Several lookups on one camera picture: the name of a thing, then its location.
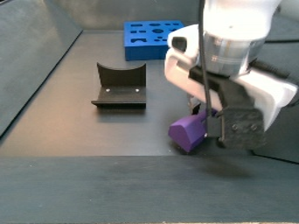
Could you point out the black curved fixture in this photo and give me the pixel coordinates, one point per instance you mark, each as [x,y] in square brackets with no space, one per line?
[122,88]

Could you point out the purple three prong object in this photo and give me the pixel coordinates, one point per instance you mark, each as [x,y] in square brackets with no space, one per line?
[187,131]

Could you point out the blue foam shape board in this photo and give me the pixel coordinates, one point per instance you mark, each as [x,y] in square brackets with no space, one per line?
[146,38]

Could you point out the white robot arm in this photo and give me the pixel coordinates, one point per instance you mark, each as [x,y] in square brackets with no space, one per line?
[228,39]

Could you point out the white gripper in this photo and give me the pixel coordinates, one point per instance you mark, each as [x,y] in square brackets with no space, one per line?
[271,93]

